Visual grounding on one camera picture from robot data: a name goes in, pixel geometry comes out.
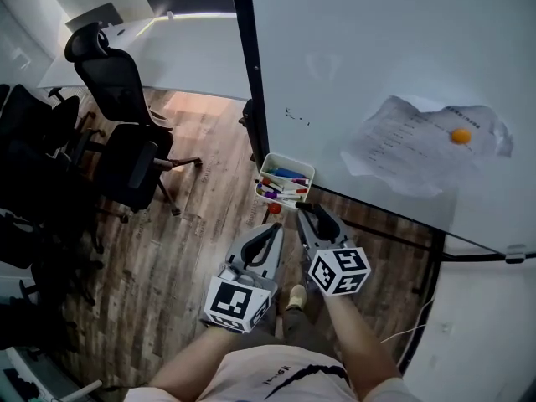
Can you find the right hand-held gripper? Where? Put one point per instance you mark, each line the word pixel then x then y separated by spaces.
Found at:
pixel 339 270

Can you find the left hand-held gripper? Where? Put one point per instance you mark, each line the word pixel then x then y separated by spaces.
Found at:
pixel 230 302

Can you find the white marker tray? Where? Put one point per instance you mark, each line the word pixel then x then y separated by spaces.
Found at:
pixel 307 170

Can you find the person's right forearm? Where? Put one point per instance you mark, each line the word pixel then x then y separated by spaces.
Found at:
pixel 360 341

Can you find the person's left forearm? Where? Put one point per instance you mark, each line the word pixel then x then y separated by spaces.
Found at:
pixel 197 362

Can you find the black framed whiteboard on stand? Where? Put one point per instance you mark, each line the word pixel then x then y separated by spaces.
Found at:
pixel 377 36

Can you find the red round magnet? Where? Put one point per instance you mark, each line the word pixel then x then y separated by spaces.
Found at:
pixel 274 208

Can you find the person's right beige shoe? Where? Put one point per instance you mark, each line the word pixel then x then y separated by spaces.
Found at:
pixel 296 297

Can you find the person's dark trousers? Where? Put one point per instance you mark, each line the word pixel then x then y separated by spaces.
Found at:
pixel 301 329

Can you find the crumpled printed paper sheet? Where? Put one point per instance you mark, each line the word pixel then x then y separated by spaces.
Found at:
pixel 402 153

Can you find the person's white shirt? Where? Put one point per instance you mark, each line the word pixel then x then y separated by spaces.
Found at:
pixel 268 375

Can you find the orange round magnet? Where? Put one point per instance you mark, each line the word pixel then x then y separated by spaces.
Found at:
pixel 461 136

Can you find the long white desk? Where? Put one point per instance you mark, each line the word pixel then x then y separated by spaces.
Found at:
pixel 176 53

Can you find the black mesh office chair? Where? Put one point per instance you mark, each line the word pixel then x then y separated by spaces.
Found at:
pixel 113 86
pixel 37 111
pixel 33 245
pixel 25 316
pixel 42 182

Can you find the white plastic tube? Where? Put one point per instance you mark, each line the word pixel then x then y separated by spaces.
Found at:
pixel 81 391

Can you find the clear plastic frame clip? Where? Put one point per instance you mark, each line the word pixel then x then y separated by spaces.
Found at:
pixel 515 254

